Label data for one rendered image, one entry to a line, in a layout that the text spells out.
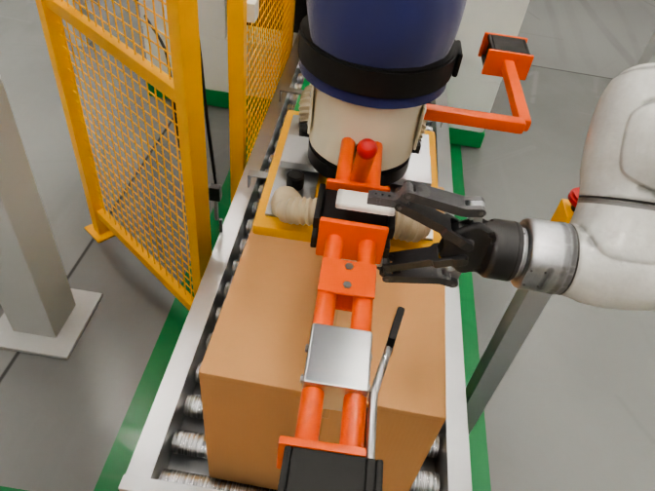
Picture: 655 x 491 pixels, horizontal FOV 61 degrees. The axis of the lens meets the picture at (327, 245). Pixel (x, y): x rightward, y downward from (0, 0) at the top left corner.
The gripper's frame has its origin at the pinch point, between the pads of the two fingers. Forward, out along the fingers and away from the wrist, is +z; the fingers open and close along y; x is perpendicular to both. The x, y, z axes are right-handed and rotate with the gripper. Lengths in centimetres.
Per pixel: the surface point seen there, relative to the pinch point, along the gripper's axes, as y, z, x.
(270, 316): 31.7, 11.3, 9.2
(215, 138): 126, 72, 195
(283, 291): 31.7, 10.0, 15.2
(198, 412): 73, 27, 11
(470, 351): 127, -56, 81
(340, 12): -19.4, 5.5, 17.2
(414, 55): -15.6, -4.4, 16.6
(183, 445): 72, 28, 2
